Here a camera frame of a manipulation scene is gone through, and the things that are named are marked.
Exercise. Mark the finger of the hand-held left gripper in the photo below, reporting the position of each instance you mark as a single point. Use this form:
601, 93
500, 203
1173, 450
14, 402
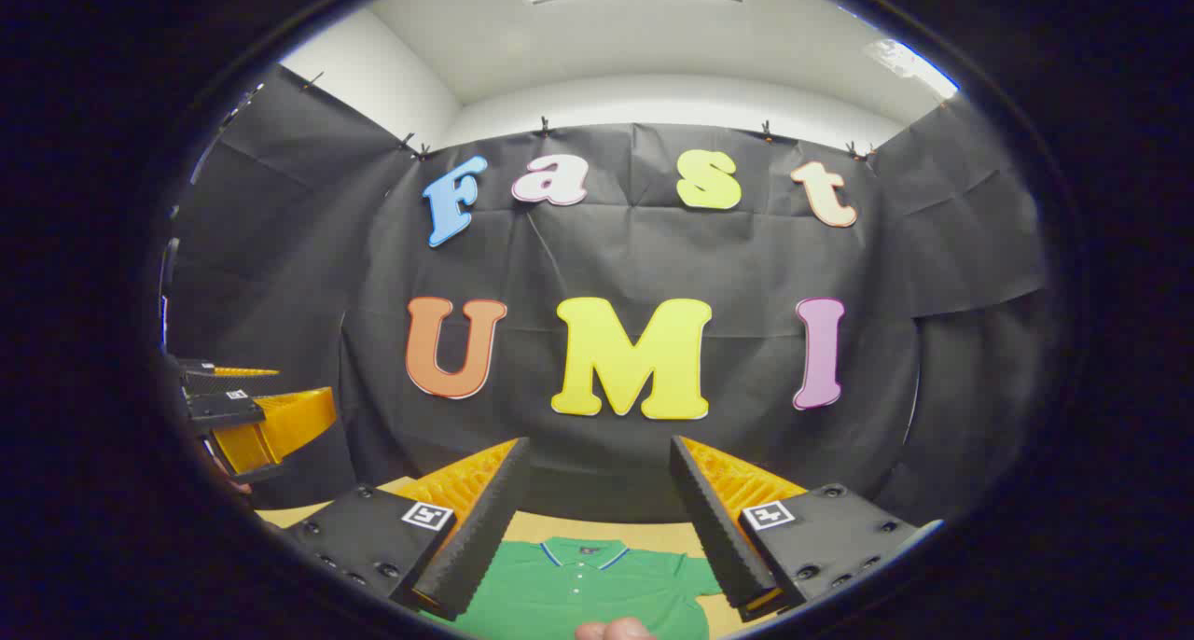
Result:
198, 369
280, 425

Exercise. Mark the black backdrop cloth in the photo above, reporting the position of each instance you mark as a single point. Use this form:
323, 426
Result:
653, 248

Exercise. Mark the row of black cloth clips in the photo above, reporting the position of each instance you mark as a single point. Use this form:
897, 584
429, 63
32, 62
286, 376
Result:
544, 127

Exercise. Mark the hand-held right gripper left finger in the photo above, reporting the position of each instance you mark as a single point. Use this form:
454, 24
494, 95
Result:
480, 537

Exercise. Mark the green T-shirt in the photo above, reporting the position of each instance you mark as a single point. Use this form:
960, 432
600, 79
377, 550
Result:
578, 593

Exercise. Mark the small ceiling light panel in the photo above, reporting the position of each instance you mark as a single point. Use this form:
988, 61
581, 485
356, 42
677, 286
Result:
909, 66

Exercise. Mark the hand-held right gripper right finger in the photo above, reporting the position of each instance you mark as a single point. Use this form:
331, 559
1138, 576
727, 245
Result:
718, 537

